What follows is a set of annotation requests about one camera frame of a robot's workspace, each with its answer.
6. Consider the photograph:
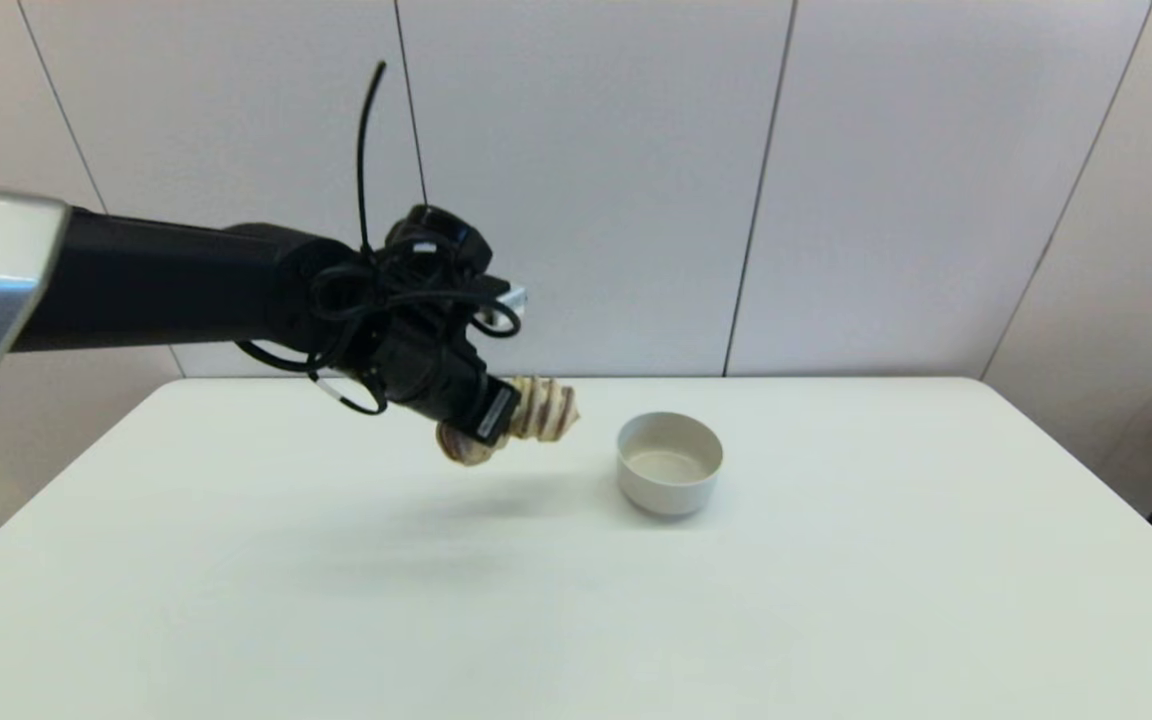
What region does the long twisted striped bread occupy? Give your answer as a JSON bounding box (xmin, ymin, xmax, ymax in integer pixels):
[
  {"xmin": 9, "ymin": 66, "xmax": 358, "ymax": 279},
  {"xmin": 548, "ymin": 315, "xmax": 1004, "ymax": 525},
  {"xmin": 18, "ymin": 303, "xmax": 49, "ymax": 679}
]
[{"xmin": 435, "ymin": 375, "xmax": 582, "ymax": 467}]

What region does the white round bowl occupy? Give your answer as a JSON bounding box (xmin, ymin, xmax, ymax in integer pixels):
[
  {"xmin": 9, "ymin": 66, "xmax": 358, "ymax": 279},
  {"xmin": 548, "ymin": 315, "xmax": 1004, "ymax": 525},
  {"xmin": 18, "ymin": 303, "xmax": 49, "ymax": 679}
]
[{"xmin": 616, "ymin": 411, "xmax": 725, "ymax": 518}]

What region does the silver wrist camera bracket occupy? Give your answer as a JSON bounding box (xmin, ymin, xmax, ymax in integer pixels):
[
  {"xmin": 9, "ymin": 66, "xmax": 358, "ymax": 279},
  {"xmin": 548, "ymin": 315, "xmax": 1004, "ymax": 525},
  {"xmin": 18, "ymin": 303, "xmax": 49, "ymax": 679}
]
[{"xmin": 472, "ymin": 283, "xmax": 529, "ymax": 329}]

